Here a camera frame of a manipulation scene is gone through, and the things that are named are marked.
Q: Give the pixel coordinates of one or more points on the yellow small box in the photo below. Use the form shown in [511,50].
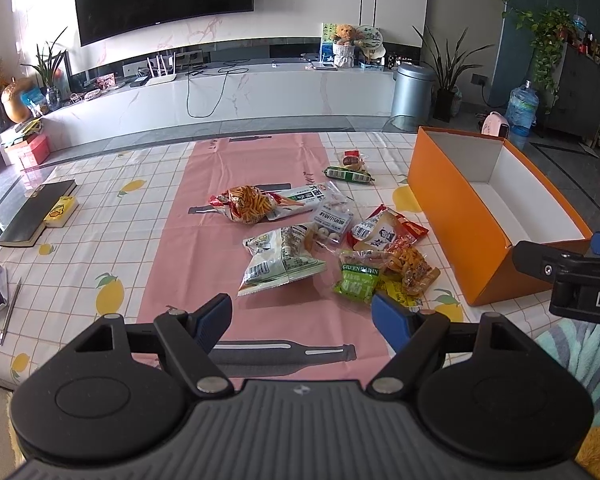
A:
[61,212]

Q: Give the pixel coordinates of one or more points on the orange cardboard box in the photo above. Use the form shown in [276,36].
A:
[482,197]

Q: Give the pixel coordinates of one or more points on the orange vase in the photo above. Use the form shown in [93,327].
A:
[11,99]

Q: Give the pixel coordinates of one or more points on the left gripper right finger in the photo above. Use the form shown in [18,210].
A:
[484,391]

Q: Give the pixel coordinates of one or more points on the red Mimi stick snack bag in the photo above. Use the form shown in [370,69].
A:
[243,204]

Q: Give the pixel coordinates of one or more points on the red storage box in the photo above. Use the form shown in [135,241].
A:
[29,153]

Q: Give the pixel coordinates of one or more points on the pen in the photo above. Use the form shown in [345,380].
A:
[10,310]

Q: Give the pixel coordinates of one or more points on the white tv cabinet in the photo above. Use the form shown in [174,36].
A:
[251,91]

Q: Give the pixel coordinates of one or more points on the teddy bear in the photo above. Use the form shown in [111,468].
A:
[344,42]

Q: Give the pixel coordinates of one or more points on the white router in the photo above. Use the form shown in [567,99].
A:
[162,69]

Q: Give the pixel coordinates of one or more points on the blue water jug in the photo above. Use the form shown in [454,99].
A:
[521,108]

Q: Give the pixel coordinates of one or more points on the red white snack packet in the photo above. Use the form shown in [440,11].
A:
[382,228]

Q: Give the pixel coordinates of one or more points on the black notebook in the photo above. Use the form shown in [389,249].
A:
[28,224]

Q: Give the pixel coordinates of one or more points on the green snack packet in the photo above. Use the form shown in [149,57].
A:
[360,273]

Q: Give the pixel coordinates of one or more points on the white spicy strip packet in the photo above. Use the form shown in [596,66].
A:
[294,201]

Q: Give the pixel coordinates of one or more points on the hanging ivy plant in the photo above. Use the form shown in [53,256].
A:
[533,47]

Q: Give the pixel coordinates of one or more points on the white green snack bag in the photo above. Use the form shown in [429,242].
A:
[278,258]

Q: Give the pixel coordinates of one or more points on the potted floor plant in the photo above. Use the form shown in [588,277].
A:
[448,64]

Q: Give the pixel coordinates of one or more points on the dark drawer cabinet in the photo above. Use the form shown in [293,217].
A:
[576,109]

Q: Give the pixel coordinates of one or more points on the orange dried snack bag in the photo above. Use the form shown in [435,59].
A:
[408,266]

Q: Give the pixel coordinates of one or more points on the green sausage stick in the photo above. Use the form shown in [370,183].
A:
[348,175]

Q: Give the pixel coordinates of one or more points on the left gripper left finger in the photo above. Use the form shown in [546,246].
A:
[121,389]

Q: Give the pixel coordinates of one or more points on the plant in glass vase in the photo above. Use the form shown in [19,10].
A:
[47,62]

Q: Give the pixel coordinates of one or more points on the clear pastry red label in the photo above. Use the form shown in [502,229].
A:
[352,160]

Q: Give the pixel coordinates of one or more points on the pink small heater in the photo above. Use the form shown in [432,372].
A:
[495,124]

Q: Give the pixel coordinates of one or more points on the silver trash bin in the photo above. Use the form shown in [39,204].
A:
[412,96]

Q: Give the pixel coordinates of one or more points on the clear bag white balls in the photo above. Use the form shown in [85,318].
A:
[332,219]

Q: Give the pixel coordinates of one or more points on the yellow snack packet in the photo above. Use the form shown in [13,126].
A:
[394,290]

